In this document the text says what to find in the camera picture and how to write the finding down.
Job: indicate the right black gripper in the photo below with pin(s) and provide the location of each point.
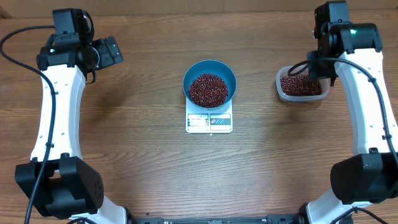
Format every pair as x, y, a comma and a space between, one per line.
314, 70

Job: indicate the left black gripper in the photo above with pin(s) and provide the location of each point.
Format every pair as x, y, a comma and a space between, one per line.
109, 58

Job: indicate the blue bowl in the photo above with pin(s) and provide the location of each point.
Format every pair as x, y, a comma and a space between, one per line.
214, 67

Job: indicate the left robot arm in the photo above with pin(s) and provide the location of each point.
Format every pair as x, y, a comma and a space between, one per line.
56, 180

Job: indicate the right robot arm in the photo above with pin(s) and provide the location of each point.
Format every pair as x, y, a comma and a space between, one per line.
352, 53

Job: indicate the red beans in bowl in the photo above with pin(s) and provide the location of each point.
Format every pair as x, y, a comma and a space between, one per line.
208, 91

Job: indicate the white digital kitchen scale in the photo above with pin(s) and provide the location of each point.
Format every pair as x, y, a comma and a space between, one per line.
208, 120

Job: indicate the clear plastic container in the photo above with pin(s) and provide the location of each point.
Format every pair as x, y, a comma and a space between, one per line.
325, 83

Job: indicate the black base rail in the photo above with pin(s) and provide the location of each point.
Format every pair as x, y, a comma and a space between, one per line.
269, 219

